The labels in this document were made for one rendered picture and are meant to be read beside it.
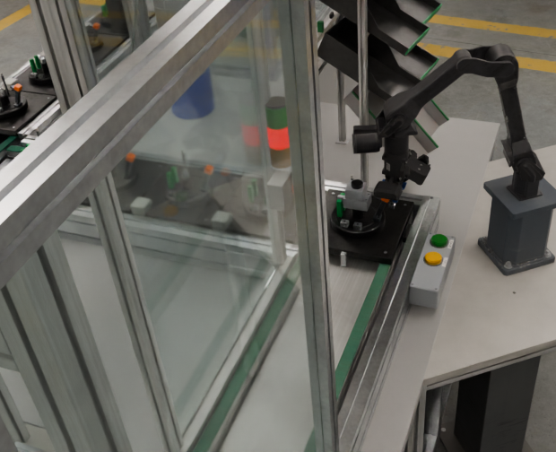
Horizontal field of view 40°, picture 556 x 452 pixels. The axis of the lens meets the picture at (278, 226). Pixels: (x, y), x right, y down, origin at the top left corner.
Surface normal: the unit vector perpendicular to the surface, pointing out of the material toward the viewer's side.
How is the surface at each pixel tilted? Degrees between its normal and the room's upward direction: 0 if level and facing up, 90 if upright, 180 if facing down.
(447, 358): 0
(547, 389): 0
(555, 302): 0
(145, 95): 90
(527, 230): 90
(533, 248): 90
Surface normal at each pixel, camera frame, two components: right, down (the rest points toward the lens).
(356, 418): -0.08, -0.78
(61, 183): 0.93, 0.17
